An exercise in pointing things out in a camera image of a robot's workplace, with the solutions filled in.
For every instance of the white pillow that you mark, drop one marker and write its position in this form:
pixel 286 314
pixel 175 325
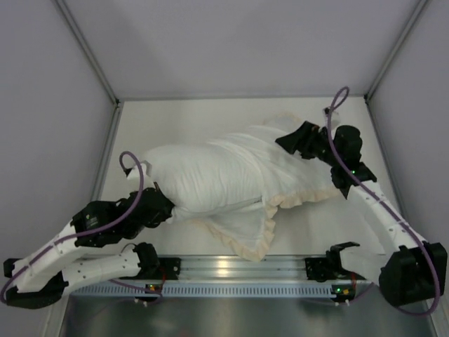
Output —
pixel 205 180

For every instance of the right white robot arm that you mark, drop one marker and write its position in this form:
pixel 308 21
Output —
pixel 410 269

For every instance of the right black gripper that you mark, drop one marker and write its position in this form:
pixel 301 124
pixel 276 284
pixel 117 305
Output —
pixel 303 139

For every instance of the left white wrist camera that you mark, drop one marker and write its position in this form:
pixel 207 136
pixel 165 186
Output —
pixel 142 170

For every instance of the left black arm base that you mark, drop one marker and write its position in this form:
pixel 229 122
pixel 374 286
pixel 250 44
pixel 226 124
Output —
pixel 163 269

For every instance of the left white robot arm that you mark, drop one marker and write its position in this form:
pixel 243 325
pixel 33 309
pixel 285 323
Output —
pixel 58 269

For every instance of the white pillowcase with cream ruffle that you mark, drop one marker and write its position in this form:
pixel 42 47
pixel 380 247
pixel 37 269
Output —
pixel 284 180

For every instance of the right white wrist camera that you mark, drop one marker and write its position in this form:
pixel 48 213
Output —
pixel 332 118

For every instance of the right aluminium frame post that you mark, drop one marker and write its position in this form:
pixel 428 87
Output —
pixel 404 34

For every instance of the aluminium mounting rail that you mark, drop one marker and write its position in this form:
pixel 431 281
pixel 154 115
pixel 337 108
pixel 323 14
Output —
pixel 234 269

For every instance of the left aluminium frame post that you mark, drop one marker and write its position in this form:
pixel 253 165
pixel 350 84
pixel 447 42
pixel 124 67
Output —
pixel 67 15

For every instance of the aluminium frame post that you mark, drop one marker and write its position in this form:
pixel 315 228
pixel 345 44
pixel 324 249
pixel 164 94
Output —
pixel 404 34
pixel 67 15

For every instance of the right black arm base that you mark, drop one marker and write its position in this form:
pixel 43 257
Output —
pixel 323 269

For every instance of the perforated grey cable duct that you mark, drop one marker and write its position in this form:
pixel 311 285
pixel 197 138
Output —
pixel 109 289

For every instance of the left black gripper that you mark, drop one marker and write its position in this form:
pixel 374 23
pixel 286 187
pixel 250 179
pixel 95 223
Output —
pixel 163 205

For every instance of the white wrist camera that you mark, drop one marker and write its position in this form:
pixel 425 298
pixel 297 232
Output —
pixel 332 118
pixel 142 170

